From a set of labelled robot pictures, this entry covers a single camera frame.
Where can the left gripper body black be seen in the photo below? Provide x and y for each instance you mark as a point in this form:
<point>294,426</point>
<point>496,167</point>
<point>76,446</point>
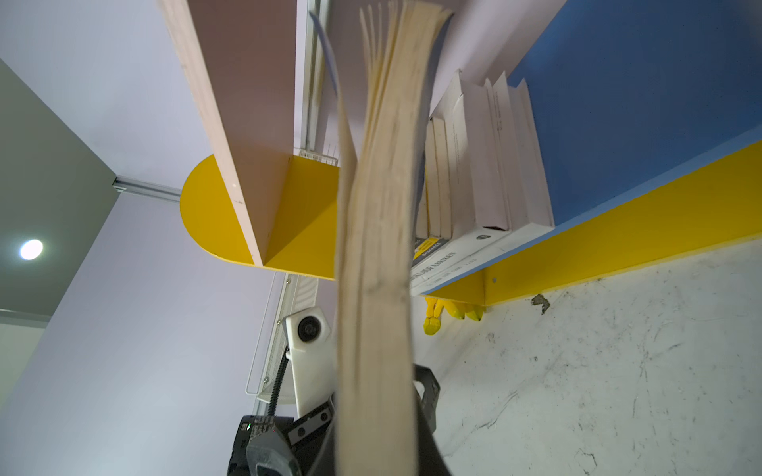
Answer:
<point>274,445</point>

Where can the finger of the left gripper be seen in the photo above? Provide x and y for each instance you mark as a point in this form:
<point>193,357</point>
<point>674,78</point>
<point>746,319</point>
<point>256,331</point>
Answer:
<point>430,397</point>

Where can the white Javen Mao portfolio book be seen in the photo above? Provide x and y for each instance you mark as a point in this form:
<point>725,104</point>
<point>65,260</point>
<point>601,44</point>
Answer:
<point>522,173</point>

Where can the white Chokladfabriken book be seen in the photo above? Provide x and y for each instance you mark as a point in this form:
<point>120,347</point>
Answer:
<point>479,210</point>

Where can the yellow paperback book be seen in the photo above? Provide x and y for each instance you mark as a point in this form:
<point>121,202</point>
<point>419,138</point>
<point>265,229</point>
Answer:
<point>425,249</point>

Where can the black book white characters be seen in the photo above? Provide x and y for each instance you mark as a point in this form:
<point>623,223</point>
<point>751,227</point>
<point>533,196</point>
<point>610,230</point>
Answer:
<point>432,183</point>

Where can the yellow banana bunch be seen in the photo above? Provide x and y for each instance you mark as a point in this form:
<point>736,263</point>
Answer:
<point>435,309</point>

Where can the white mesh two-tier rack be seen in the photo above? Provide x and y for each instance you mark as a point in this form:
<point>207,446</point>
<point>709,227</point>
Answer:
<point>288,294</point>

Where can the yellow pink blue bookshelf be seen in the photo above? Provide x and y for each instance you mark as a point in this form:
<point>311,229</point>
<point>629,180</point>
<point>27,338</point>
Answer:
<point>648,115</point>

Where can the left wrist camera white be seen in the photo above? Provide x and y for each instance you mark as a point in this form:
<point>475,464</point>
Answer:
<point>312,354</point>

